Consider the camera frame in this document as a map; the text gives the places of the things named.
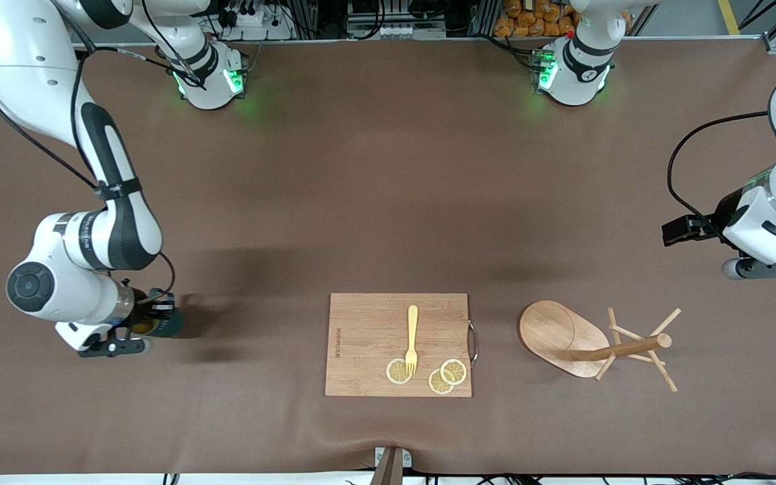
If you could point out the wooden mug tree rack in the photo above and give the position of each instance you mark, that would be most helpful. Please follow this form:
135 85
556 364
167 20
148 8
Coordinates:
550 333

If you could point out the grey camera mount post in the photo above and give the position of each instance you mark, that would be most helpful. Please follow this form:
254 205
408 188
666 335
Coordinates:
391 468

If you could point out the lemon slice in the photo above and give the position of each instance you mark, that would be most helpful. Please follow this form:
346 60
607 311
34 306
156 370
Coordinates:
436 385
395 372
457 370

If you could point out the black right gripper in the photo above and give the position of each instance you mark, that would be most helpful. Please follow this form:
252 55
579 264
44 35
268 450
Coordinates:
156 317

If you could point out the yellow fork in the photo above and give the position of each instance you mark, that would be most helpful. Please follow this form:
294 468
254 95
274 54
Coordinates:
413 323

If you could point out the orange snack packets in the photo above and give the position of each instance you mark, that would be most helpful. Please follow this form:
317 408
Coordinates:
529 23

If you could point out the dark teal mug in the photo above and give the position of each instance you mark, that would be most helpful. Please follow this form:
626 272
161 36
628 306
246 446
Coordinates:
171 327

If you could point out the wooden cutting board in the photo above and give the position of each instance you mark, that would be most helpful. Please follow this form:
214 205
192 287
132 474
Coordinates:
361 337

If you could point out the white power strip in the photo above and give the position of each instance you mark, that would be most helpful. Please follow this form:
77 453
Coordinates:
253 27

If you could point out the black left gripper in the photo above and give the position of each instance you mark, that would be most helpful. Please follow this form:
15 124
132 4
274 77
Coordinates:
710 223

